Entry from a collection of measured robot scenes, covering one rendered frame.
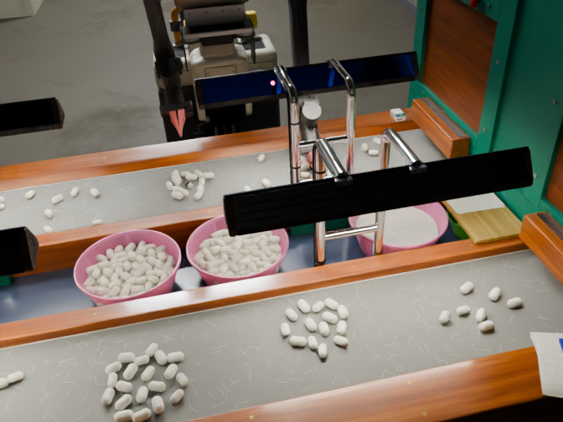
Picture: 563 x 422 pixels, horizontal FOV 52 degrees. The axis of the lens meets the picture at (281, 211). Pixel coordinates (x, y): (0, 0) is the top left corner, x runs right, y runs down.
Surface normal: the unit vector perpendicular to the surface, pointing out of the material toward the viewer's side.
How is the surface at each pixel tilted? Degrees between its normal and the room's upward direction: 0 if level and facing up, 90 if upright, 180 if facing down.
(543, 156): 90
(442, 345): 0
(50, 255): 90
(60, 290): 0
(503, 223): 0
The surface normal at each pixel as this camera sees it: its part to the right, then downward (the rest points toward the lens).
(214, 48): 0.18, 0.68
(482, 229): -0.04, -0.81
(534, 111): -0.98, 0.16
